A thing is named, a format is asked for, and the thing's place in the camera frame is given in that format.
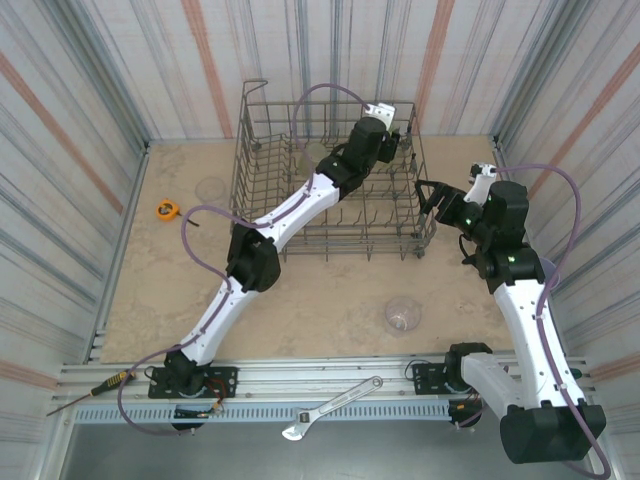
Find clear faceted plastic cup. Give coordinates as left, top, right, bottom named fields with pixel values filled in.
left=194, top=176, right=227, bottom=204
left=384, top=295, right=424, bottom=334

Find black orange power connector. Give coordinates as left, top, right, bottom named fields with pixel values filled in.
left=174, top=379, right=236, bottom=419
left=447, top=394, right=484, bottom=417

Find silver adjustable wrench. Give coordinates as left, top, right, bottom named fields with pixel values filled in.
left=281, top=375, right=385, bottom=442

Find yellow black screwdriver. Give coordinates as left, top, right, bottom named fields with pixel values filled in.
left=46, top=368, right=132, bottom=417

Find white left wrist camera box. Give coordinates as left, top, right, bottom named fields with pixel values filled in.
left=364, top=102, right=397, bottom=126

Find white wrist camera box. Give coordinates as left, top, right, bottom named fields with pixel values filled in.
left=467, top=160, right=499, bottom=204
left=364, top=102, right=397, bottom=126

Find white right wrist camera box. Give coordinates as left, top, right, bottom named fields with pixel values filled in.
left=467, top=160, right=499, bottom=204

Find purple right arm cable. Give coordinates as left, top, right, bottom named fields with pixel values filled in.
left=492, top=164, right=614, bottom=479

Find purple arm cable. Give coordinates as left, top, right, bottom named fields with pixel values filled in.
left=492, top=164, right=614, bottom=479
left=117, top=83, right=374, bottom=439

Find grey wire dish rack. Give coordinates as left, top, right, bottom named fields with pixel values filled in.
left=228, top=79, right=440, bottom=264

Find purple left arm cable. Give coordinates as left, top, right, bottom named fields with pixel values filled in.
left=117, top=83, right=374, bottom=439

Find aluminium mounting rail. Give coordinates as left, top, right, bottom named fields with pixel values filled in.
left=52, top=352, right=596, bottom=401

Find grey slotted cable duct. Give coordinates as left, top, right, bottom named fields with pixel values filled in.
left=72, top=402, right=451, bottom=424

